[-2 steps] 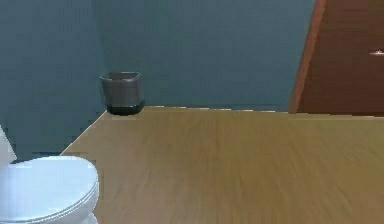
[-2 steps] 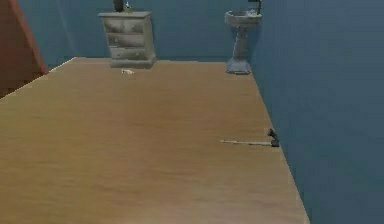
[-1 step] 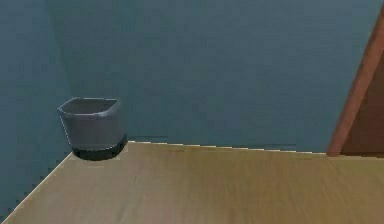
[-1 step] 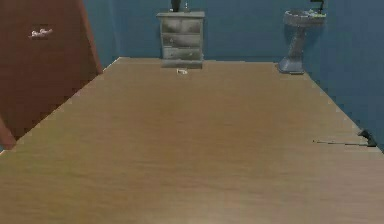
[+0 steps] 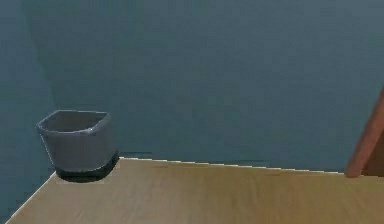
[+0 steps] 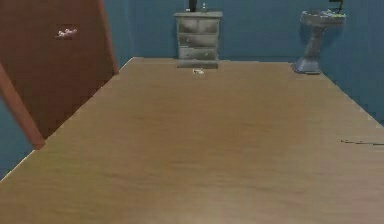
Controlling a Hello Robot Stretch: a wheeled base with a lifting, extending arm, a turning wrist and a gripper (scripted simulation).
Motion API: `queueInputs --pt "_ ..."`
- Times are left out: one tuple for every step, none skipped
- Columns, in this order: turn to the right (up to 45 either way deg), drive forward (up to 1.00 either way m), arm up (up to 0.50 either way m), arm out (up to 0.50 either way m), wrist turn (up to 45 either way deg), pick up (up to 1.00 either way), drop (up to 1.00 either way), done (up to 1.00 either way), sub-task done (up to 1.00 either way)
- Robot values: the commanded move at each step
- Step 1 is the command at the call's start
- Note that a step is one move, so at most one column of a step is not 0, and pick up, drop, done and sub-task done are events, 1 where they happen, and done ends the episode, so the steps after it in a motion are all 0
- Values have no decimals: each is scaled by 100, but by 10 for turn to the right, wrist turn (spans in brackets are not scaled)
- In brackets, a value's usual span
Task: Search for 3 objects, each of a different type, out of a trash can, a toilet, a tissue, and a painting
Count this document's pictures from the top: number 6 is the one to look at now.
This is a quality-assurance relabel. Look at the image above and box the grey chest of drawers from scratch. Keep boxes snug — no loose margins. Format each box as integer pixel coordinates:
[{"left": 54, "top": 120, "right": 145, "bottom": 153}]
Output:
[{"left": 173, "top": 11, "right": 224, "bottom": 70}]

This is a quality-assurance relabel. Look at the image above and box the brown room door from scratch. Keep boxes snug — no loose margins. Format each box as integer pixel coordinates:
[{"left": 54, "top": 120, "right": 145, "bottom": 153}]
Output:
[{"left": 0, "top": 0, "right": 120, "bottom": 151}]

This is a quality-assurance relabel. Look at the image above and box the black sink faucet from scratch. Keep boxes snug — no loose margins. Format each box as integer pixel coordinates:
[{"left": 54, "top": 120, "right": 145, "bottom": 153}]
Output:
[{"left": 328, "top": 0, "right": 344, "bottom": 14}]

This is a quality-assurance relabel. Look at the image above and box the grey pedestal sink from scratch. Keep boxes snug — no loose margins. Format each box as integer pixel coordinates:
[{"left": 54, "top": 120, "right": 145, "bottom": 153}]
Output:
[{"left": 292, "top": 8, "right": 347, "bottom": 75}]

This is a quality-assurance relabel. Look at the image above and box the silver door handle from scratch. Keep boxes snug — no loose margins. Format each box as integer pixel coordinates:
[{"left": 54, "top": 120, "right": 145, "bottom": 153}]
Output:
[{"left": 55, "top": 27, "right": 79, "bottom": 39}]

